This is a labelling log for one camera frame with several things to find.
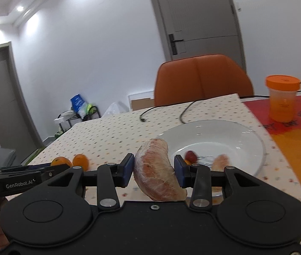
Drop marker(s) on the red plum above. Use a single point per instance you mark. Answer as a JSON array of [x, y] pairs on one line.
[[190, 156]]

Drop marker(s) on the large orange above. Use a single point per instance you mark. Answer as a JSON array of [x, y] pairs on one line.
[[61, 161]]

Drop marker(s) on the clear plastic bag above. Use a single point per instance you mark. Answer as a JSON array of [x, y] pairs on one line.
[[116, 109]]

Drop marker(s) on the white framed cardboard panel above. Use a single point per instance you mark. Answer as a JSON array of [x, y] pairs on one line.
[[139, 101]]

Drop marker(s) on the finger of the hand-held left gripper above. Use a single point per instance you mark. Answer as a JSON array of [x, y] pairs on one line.
[[56, 169]]

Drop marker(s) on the orange lidded container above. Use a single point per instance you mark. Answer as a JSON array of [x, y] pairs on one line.
[[282, 98]]

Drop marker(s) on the blue plastic bag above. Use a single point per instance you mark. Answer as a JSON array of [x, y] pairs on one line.
[[77, 103]]

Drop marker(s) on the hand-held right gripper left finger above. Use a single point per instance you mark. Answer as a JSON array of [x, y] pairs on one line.
[[128, 170]]

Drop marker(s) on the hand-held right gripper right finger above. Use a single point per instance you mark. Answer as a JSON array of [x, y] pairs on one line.
[[180, 172]]

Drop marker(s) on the round ceiling light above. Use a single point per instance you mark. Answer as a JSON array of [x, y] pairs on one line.
[[20, 8]]

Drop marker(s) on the orange chair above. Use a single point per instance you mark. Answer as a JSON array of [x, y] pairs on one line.
[[201, 79]]

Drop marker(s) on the white ceramic bowl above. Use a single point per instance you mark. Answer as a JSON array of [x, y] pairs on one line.
[[219, 138]]

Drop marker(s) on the grey side door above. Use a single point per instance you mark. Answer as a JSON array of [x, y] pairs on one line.
[[4, 98]]

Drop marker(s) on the small orange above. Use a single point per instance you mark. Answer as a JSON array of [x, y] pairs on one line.
[[81, 161], [187, 162]]

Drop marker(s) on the dotted tablecloth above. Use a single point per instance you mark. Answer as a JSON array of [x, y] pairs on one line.
[[113, 132]]

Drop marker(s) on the black shoe rack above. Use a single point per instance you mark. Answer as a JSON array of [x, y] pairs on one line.
[[92, 113]]

